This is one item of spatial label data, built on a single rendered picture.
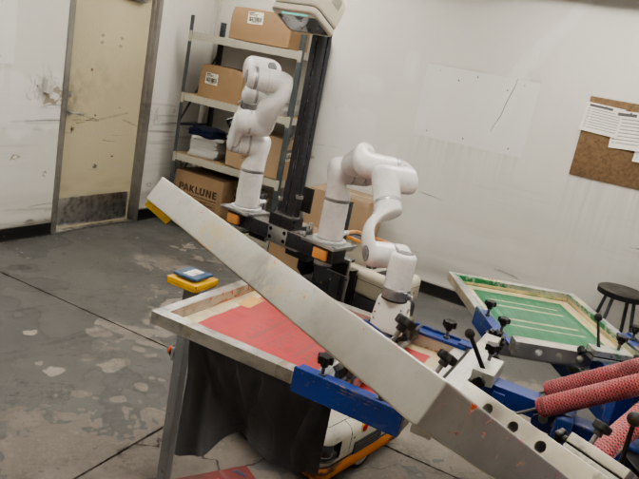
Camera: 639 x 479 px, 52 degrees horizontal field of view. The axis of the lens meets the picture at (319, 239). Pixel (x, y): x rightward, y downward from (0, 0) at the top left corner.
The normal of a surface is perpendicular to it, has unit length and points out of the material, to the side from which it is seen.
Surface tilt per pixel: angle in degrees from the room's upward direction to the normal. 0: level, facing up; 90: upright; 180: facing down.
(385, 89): 90
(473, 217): 90
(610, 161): 90
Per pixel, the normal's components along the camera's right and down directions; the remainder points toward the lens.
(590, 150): -0.46, 0.14
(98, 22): 0.87, 0.28
